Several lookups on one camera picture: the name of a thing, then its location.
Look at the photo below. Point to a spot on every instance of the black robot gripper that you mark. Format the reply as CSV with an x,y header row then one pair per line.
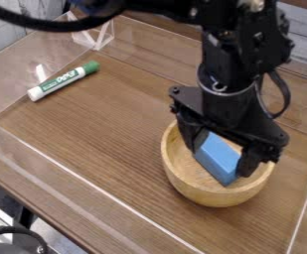
x,y
233,115

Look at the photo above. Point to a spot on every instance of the green white dry-erase marker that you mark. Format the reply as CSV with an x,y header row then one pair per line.
x,y
52,85

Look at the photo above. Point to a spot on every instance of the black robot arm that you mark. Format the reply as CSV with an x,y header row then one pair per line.
x,y
246,45

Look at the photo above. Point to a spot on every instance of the blue foam block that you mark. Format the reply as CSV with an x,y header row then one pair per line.
x,y
218,157

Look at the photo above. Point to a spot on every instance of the clear acrylic corner bracket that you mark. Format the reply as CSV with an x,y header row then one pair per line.
x,y
96,38

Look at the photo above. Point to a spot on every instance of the light wooden bowl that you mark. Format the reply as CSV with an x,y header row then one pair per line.
x,y
192,180

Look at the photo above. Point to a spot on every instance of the clear acrylic front wall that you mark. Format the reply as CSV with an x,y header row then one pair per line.
x,y
101,223

